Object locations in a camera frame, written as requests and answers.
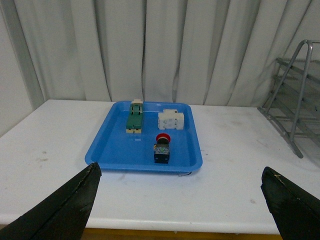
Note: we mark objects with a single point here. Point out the grey metal mesh rack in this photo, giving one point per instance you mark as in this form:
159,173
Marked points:
293,105

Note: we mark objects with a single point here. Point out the blue plastic tray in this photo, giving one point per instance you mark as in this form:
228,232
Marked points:
116,150

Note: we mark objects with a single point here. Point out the red emergency stop button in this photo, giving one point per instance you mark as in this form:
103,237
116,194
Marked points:
161,149

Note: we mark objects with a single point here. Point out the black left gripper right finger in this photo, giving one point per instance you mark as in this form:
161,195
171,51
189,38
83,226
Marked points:
295,211

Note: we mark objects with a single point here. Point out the white curtain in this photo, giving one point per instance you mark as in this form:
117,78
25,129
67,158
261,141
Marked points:
198,52

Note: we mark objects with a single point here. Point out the white circuit breaker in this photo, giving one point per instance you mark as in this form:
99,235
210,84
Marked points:
171,119

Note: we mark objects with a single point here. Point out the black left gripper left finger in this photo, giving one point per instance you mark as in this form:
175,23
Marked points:
63,215

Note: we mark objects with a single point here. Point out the green knife switch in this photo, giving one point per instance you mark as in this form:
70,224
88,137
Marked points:
135,117

